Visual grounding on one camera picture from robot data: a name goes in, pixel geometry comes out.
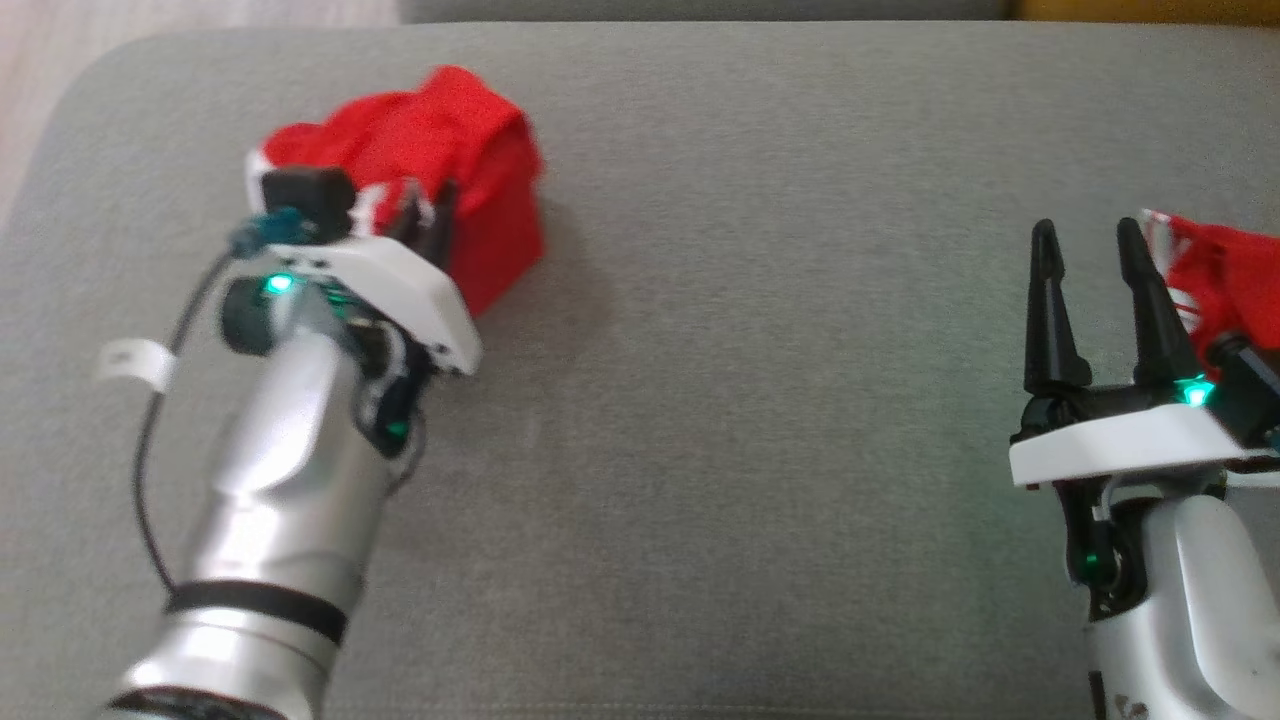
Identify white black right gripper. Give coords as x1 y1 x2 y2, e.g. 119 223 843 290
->
1007 216 1280 620

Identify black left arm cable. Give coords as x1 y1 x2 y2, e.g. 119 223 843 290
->
133 245 243 603

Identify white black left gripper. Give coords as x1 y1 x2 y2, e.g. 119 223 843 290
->
220 179 484 457

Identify red shirt with white sleeves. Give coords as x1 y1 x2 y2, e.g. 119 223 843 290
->
1140 208 1280 353

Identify red shorts with white hems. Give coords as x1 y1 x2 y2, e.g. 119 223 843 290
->
245 65 547 317

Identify white left cable tag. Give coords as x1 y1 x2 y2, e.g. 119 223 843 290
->
94 338 178 394

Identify large yellow sofa cushion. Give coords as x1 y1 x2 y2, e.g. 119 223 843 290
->
1008 0 1280 24

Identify grey sofa back cushion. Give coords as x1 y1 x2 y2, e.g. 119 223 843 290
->
398 0 1013 24

